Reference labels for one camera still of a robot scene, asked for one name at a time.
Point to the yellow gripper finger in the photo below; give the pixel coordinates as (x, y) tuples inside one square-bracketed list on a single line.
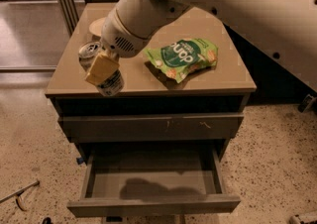
[(104, 65)]

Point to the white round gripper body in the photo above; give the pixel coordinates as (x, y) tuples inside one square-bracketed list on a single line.
[(119, 41)]

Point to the green white 7up can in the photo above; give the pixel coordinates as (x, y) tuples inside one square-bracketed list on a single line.
[(86, 55)]

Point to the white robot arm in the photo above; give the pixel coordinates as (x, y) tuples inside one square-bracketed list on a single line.
[(284, 27)]

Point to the grey drawer cabinet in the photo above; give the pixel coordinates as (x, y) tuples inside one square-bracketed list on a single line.
[(223, 89)]

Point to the open grey middle drawer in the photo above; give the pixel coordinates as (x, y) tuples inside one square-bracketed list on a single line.
[(153, 179)]

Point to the closed grey top drawer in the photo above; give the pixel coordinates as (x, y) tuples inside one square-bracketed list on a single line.
[(137, 128)]

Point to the white paper bowl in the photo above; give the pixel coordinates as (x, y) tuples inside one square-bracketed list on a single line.
[(95, 27)]

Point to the green snack chip bag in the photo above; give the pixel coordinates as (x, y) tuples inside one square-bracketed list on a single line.
[(183, 57)]

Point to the metal rod on floor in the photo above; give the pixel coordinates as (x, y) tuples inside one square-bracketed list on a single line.
[(17, 195)]

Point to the dark wheel at right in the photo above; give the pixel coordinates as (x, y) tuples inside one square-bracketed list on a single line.
[(307, 103)]

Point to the grey object floor corner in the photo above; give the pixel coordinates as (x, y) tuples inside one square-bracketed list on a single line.
[(304, 218)]

